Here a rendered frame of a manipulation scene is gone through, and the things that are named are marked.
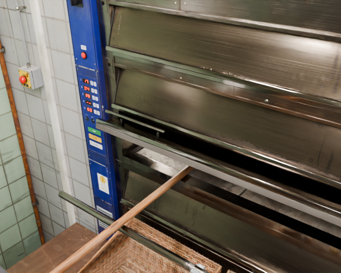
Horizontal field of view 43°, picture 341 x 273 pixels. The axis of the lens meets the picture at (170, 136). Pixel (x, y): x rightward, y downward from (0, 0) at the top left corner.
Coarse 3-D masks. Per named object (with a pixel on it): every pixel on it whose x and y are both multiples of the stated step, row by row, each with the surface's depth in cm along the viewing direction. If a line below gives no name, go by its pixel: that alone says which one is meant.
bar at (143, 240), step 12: (60, 192) 182; (84, 204) 174; (96, 216) 169; (108, 216) 168; (120, 228) 162; (144, 240) 155; (156, 252) 152; (168, 252) 149; (180, 264) 146; (192, 264) 144
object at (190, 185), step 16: (128, 160) 204; (144, 160) 201; (160, 176) 194; (192, 176) 189; (192, 192) 184; (208, 192) 178; (224, 192) 178; (240, 208) 170; (256, 208) 168; (272, 224) 163; (288, 224) 160; (304, 224) 159; (304, 240) 156; (320, 240) 152; (336, 240) 152; (336, 256) 150
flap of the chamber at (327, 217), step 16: (128, 128) 181; (144, 128) 183; (144, 144) 169; (176, 144) 169; (192, 144) 171; (208, 144) 172; (176, 160) 160; (192, 160) 156; (224, 160) 158; (240, 160) 160; (256, 160) 161; (224, 176) 148; (256, 176) 148; (272, 176) 149; (288, 176) 150; (256, 192) 142; (272, 192) 138; (304, 192) 140; (320, 192) 141; (336, 192) 142; (304, 208) 132; (336, 208) 132; (336, 224) 127
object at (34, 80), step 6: (24, 66) 223; (24, 72) 218; (30, 72) 216; (36, 72) 219; (30, 78) 218; (36, 78) 220; (24, 84) 223; (30, 84) 219; (36, 84) 221; (42, 84) 224
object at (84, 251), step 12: (192, 168) 191; (168, 180) 181; (156, 192) 174; (144, 204) 168; (132, 216) 163; (108, 228) 156; (96, 240) 151; (84, 252) 146; (60, 264) 141; (72, 264) 143
